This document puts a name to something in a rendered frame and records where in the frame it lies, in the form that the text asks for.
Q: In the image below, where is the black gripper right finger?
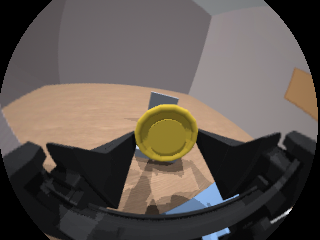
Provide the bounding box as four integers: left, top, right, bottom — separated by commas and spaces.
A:
196, 128, 281, 200

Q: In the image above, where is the yellow plate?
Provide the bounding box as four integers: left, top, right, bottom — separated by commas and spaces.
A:
135, 105, 197, 163

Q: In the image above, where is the grey dish rack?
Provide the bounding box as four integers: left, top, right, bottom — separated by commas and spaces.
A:
135, 92, 179, 160

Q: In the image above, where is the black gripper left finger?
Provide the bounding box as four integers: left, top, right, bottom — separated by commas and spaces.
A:
45, 131, 136, 209

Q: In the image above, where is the light blue flat mat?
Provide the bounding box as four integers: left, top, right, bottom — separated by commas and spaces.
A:
160, 181, 235, 240

